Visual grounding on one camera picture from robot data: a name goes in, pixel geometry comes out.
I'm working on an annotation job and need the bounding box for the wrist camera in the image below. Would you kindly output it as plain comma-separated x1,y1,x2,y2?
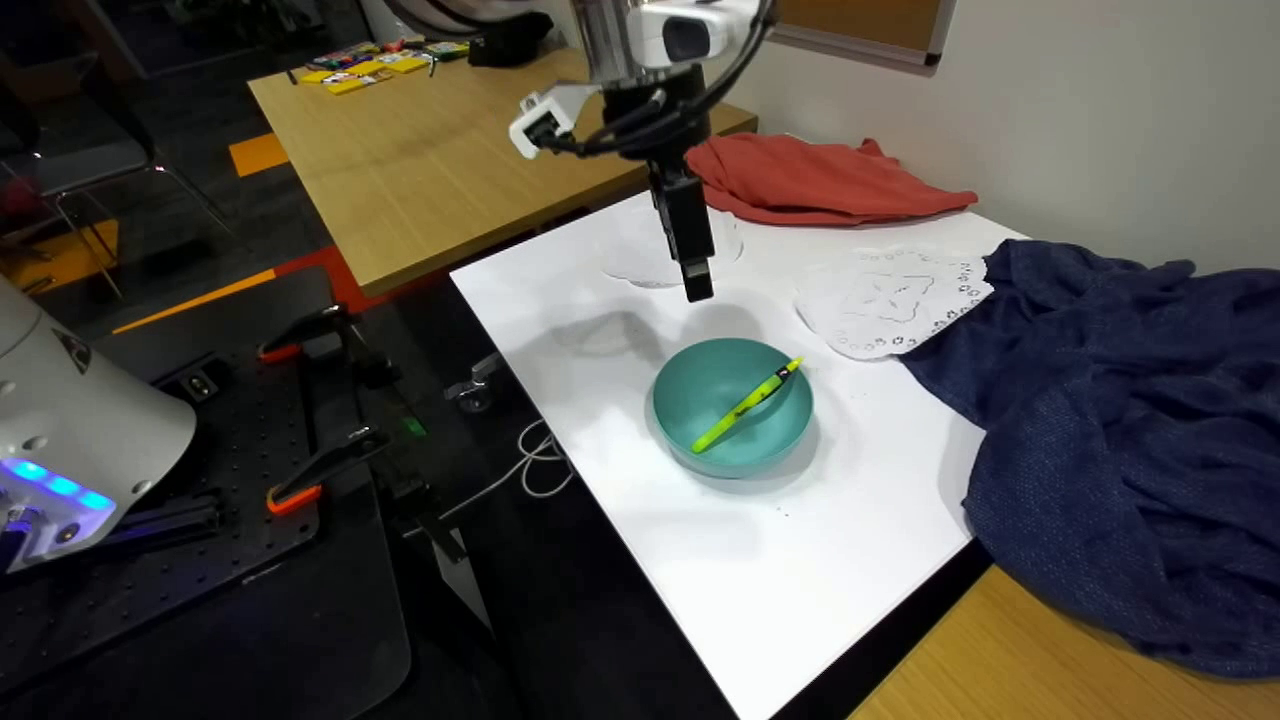
507,84,603,161

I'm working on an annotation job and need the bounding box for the cork board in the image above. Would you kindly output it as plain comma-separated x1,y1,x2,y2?
768,0,958,75

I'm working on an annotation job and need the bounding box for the white cable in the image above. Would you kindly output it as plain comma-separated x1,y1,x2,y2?
404,419,577,541

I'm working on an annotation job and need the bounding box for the black and orange clamp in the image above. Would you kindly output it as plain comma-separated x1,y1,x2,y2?
257,304,403,389
264,424,393,517

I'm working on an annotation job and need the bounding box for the chair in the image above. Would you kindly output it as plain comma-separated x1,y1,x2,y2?
0,48,233,301

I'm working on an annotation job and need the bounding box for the yellow pen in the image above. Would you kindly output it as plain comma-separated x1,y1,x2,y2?
689,356,805,455

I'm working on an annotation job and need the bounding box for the wooden table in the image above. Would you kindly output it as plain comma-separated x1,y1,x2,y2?
247,44,759,298

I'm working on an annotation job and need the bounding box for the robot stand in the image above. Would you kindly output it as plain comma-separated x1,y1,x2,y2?
0,264,413,701

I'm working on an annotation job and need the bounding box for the caster wheel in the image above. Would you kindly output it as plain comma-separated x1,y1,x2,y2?
444,351,507,415

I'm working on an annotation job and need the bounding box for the red cloth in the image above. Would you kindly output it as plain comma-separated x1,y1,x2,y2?
684,132,980,228

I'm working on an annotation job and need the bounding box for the dark blue cloth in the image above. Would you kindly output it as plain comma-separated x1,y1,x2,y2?
899,238,1280,682

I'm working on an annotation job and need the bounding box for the black bag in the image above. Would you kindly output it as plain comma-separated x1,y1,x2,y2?
467,11,555,70

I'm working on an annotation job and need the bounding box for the green bowl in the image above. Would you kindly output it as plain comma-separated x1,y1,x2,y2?
651,337,815,480

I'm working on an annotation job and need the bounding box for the white paper doily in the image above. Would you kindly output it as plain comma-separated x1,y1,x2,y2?
599,200,747,290
794,247,995,362

